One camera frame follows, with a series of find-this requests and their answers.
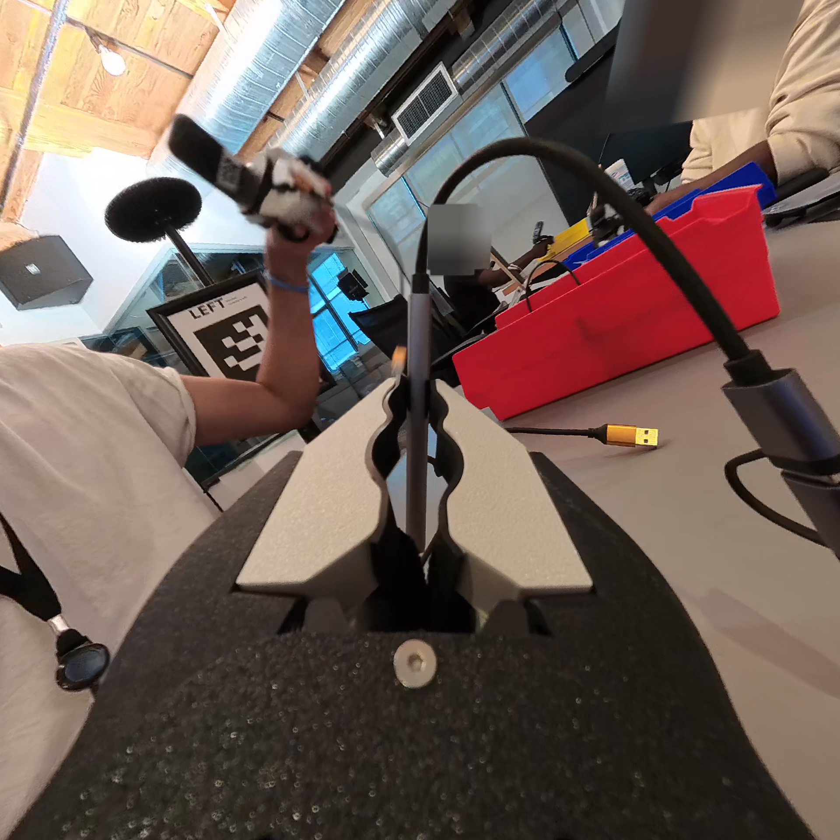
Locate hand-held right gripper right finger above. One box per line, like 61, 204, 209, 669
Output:
436, 381, 593, 627

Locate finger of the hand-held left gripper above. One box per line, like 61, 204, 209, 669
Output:
256, 190, 309, 227
266, 150, 332, 198

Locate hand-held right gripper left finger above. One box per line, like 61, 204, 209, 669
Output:
236, 379, 401, 624

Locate black cable orange plugs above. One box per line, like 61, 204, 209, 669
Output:
392, 346, 659, 454

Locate grey USB hub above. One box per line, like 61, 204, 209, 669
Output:
406, 138, 840, 560

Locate person's left forearm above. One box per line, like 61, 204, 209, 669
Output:
180, 252, 329, 447

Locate grey desk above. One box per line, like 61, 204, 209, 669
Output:
453, 220, 840, 840

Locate person's left hand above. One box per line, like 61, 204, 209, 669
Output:
266, 203, 339, 263

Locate black foam disc stand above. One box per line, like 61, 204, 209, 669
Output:
105, 176, 217, 286

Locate black framed marker sign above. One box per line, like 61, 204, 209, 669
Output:
146, 270, 273, 382

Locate white air vent grille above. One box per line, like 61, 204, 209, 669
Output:
392, 62, 457, 147

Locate red plastic bin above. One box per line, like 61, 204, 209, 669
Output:
453, 185, 782, 421

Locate yellow bin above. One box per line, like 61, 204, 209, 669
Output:
548, 220, 595, 260

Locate black monitor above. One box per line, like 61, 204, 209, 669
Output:
597, 121, 693, 185

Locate blue bin with white label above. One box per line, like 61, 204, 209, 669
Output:
561, 161, 778, 270

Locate silver ventilation duct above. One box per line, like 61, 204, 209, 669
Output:
262, 0, 487, 158
147, 0, 349, 173

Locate black wall speaker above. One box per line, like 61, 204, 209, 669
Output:
0, 235, 94, 311

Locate black lanyard with clip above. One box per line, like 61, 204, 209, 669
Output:
0, 515, 111, 693

